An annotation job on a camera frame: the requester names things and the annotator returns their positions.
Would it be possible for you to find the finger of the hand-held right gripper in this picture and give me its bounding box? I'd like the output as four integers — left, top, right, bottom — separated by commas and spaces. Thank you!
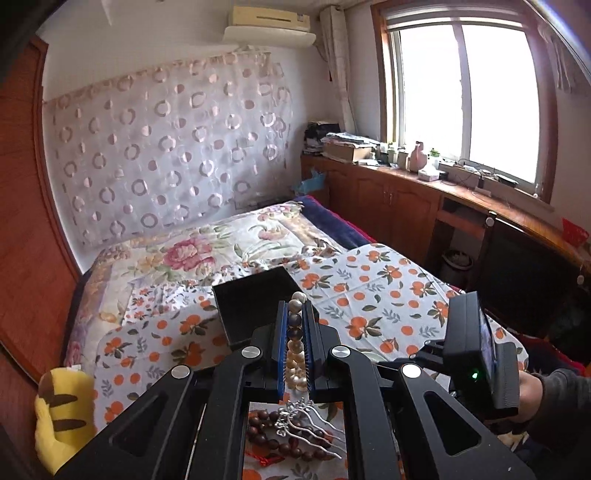
379, 339, 448, 374

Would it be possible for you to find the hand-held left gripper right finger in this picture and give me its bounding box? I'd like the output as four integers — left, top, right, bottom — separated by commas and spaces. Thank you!
302, 304, 536, 480

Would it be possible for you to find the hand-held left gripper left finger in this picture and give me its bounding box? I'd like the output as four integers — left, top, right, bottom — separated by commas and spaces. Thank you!
55, 301, 291, 480

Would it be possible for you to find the cream and brown bead bracelet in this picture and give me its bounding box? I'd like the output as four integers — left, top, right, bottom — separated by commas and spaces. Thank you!
284, 292, 308, 393

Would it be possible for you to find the black jewelry box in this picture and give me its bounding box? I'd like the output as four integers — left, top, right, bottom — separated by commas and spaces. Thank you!
211, 267, 301, 350

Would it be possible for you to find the silver hair comb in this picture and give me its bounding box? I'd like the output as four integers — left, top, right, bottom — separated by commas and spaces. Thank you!
272, 399, 347, 460

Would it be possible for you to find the dark bead bracelet red tassel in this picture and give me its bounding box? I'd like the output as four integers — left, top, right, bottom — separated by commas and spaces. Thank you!
245, 408, 345, 469

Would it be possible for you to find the person's right forearm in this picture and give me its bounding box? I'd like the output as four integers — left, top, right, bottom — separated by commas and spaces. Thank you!
499, 367, 591, 462

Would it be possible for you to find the person's right hand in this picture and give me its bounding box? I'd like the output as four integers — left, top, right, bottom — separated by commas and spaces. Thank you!
508, 369, 543, 425

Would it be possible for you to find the orange print bed sheet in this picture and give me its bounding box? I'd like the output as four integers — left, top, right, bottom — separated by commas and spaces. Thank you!
95, 242, 529, 480

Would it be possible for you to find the trash bin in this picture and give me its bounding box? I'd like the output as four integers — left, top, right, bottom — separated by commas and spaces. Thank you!
441, 249, 474, 289

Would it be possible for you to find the dark furniture panel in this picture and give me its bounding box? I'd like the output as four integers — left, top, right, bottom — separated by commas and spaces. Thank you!
480, 222, 591, 333

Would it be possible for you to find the dark blue blanket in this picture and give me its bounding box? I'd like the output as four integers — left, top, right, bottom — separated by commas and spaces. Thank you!
293, 196, 379, 252

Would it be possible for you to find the floral pillow cover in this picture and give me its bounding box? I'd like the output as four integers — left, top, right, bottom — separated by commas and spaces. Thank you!
65, 203, 347, 370

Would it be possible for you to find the red basket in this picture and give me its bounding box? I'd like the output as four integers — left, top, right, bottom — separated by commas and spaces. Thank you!
561, 218, 591, 247

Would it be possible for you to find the wooden cabinet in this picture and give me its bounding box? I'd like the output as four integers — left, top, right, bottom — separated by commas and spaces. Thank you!
300, 152, 591, 333

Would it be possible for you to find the blue plastic bag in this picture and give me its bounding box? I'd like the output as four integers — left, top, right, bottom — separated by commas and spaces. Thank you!
291, 168, 328, 195

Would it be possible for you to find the pink figurine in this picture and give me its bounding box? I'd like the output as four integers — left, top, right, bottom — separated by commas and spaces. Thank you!
409, 141, 428, 172

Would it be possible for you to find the dark pile of clutter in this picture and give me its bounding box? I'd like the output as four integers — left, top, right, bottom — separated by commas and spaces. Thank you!
303, 121, 342, 155

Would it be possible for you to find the yellow striped plush toy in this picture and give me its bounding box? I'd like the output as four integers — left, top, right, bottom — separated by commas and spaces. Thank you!
34, 367, 98, 476

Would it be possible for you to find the sheer circle pattern curtain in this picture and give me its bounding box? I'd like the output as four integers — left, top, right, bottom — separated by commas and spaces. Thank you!
44, 51, 294, 250

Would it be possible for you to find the window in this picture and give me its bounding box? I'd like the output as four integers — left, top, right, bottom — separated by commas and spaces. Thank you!
369, 0, 559, 204

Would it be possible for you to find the white window curtain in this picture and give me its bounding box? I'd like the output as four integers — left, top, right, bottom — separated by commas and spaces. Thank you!
320, 4, 356, 134

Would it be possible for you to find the white air deflector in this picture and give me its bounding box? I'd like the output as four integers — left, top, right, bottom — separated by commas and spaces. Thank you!
223, 25, 317, 49

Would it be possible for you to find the wall air conditioner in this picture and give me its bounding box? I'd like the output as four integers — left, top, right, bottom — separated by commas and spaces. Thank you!
228, 4, 311, 33

